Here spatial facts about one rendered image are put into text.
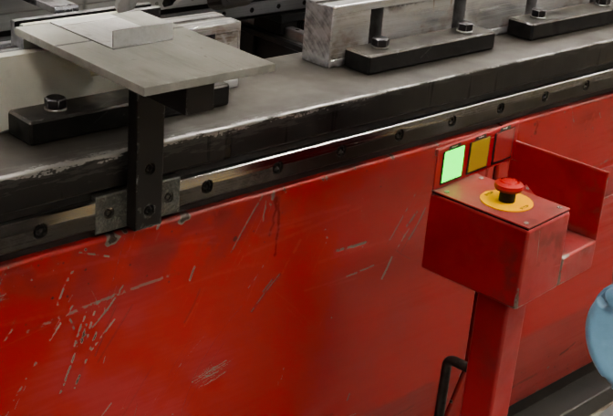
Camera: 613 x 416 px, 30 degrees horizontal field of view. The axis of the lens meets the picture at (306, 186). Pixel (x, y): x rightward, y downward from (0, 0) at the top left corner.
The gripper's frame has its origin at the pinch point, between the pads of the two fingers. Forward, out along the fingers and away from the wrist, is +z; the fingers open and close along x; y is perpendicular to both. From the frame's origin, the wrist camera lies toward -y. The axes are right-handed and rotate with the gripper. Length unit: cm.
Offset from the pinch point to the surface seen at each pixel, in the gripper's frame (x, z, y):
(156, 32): -2.1, 3.5, -1.3
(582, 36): -97, 15, -7
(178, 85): 4.5, -3.5, -12.4
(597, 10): -106, 15, -3
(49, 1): -0.4, 17.1, 13.8
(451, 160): -41.8, 8.7, -24.6
